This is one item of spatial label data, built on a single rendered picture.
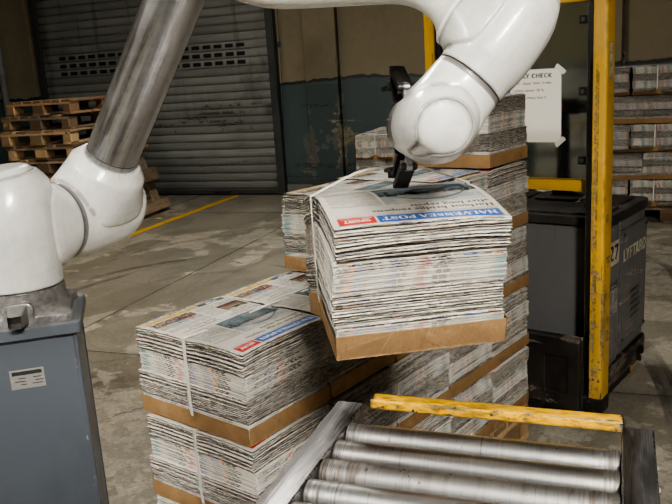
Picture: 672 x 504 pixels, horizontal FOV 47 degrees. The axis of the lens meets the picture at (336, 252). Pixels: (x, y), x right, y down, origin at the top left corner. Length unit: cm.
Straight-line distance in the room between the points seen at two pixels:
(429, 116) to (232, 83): 852
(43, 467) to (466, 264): 85
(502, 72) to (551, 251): 226
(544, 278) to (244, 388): 186
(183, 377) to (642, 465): 105
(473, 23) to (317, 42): 793
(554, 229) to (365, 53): 588
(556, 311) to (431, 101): 241
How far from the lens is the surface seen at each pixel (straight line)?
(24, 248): 144
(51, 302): 148
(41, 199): 145
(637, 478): 124
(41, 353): 147
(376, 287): 120
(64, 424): 152
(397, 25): 876
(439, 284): 123
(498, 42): 104
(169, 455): 202
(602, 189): 297
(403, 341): 125
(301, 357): 182
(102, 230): 156
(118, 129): 150
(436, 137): 97
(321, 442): 132
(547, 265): 328
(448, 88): 99
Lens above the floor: 140
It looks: 13 degrees down
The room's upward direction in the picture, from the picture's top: 4 degrees counter-clockwise
